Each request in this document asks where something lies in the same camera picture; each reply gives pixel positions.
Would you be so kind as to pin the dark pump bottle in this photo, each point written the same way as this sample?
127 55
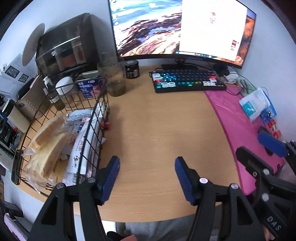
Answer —
53 95

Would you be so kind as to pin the small red packet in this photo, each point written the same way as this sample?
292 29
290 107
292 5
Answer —
275 131

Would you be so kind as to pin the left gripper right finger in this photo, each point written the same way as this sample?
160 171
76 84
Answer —
239 221

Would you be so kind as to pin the smoked acrylic storage box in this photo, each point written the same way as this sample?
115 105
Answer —
66 46

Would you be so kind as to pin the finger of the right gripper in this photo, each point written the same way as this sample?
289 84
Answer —
278 147
253 164

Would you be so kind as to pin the blue luncheon meat tin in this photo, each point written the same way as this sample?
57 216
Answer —
90 84

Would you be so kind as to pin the pink desk mat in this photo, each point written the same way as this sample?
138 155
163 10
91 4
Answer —
240 131

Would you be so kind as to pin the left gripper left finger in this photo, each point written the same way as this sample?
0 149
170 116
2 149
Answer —
55 221

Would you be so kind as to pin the white sachet yanwobazhenfen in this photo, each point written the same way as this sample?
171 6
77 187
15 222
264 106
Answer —
77 165

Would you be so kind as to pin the small black jar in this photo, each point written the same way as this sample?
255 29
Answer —
132 69

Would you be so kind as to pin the RGB mechanical keyboard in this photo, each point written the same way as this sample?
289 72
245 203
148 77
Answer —
178 80

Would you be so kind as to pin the grey cracker packet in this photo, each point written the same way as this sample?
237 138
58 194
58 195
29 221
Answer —
79 115

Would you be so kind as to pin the curved computer monitor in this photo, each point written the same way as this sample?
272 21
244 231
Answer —
214 31

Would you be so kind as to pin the woven storage basket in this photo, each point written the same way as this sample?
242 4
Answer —
32 101

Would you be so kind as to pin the bagged bread slice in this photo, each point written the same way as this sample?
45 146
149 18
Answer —
39 171

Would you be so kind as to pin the black shelf rack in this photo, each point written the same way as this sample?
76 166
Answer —
10 135

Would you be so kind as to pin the white red sachet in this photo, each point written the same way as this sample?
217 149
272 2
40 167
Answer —
94 139

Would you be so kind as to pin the black wire basket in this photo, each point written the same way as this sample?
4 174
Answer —
75 101

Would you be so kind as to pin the glass jar with residue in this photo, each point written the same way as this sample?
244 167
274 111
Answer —
112 68

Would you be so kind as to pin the round white fan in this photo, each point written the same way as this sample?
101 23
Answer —
31 45

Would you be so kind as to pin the white lidded cream jar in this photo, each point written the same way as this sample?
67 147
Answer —
65 86

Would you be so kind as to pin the white cylinder cup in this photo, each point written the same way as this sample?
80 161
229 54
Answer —
15 116

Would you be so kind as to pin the bagged bread slices back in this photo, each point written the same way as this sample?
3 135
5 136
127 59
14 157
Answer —
50 129

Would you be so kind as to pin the printed paper sheets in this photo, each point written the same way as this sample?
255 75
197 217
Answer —
16 76

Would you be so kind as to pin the whole wheat cracker packet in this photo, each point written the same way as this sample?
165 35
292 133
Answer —
78 125

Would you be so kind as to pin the white teal mask pack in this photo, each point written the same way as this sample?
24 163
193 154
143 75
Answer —
254 104

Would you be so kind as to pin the blue plastic packet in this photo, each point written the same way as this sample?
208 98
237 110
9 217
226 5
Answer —
268 113

